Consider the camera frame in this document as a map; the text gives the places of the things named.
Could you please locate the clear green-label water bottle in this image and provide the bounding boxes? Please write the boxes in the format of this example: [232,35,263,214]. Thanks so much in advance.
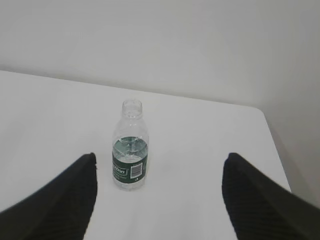
[112,99,149,191]

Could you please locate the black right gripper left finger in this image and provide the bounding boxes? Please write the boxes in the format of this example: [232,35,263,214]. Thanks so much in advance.
[0,153,98,240]

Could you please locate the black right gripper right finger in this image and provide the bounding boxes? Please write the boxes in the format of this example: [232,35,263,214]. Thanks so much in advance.
[221,153,320,240]

